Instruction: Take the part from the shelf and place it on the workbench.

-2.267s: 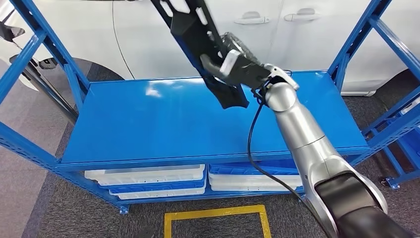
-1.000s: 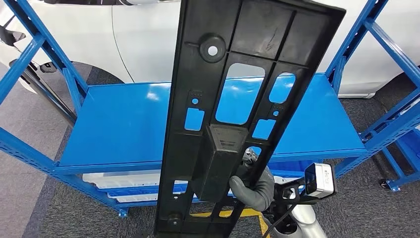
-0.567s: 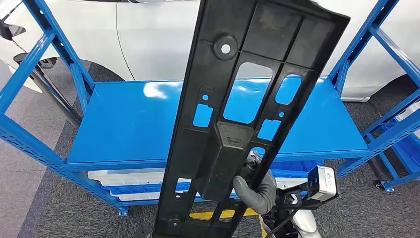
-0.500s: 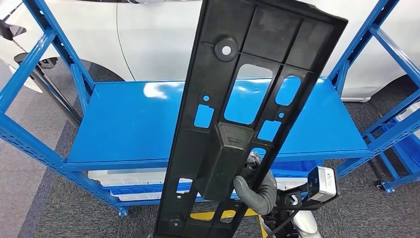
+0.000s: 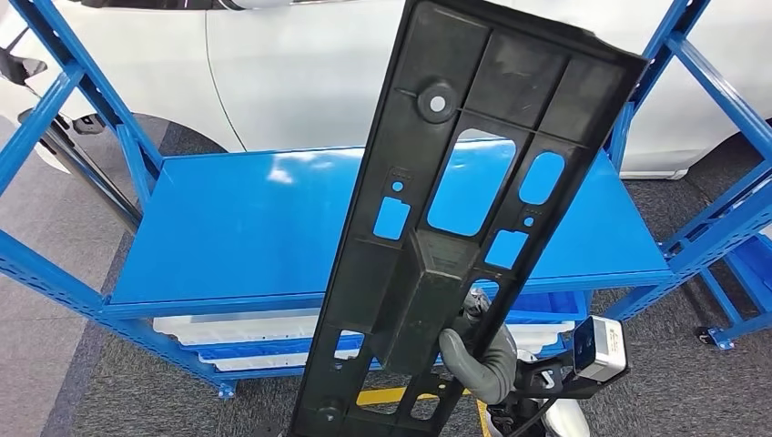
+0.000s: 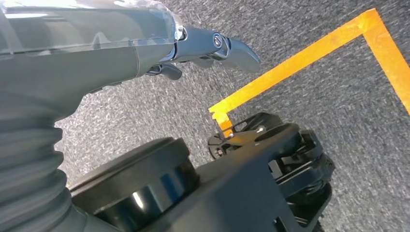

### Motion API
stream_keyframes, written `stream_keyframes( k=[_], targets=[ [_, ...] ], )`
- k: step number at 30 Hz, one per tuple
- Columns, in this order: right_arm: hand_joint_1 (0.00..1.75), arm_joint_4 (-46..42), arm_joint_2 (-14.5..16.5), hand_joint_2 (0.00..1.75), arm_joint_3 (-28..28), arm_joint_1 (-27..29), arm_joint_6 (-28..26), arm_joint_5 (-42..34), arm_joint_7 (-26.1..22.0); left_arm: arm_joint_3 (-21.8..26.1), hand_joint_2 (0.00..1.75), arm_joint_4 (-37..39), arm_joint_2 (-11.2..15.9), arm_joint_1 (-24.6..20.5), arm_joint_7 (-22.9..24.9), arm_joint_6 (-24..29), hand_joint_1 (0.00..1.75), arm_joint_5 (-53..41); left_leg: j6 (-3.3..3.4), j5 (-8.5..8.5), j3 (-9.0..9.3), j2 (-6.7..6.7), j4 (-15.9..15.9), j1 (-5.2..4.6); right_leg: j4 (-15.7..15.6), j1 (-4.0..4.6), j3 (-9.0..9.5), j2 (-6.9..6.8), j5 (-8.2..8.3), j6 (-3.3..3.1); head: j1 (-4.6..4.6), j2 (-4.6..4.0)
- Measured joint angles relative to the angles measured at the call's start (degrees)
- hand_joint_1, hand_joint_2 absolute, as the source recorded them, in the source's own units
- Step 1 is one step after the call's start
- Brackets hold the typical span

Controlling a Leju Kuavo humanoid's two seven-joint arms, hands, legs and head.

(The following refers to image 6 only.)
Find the yellow floor tape square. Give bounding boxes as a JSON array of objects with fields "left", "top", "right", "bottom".
[{"left": 208, "top": 8, "right": 410, "bottom": 139}]

